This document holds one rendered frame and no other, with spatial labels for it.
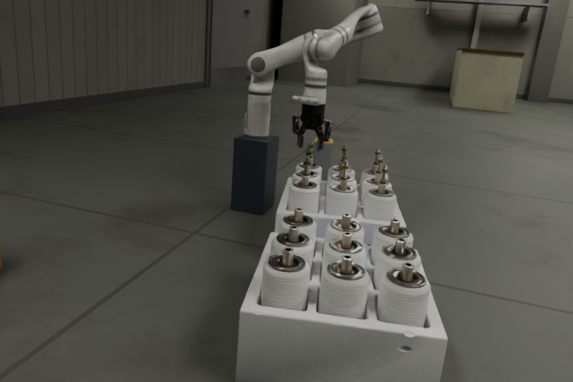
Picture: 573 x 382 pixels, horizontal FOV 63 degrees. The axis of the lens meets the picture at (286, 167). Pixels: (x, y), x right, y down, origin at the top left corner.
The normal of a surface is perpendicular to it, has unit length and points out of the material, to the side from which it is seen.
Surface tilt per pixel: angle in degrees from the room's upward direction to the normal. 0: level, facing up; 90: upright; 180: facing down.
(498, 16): 90
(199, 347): 0
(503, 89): 90
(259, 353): 90
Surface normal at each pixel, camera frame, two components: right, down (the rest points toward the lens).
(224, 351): 0.07, -0.96
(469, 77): -0.30, 0.23
